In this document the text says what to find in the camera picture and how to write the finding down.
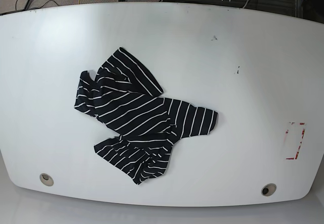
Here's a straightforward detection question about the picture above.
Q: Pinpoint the navy white striped t-shirt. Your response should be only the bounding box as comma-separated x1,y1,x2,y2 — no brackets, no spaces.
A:
74,48,218,185

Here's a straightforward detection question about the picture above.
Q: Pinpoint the red tape corner marking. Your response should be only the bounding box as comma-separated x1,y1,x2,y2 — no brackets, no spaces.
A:
283,122,306,160

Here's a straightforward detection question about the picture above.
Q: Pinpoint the right table cable grommet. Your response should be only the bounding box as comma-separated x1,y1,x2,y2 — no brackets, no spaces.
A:
261,184,276,197

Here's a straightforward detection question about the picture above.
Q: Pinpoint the table cable grommet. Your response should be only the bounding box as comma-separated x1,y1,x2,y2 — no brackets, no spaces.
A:
261,184,276,197
39,173,54,187

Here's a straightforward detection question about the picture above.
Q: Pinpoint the left table cable grommet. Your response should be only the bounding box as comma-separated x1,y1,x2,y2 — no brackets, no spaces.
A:
39,173,54,187

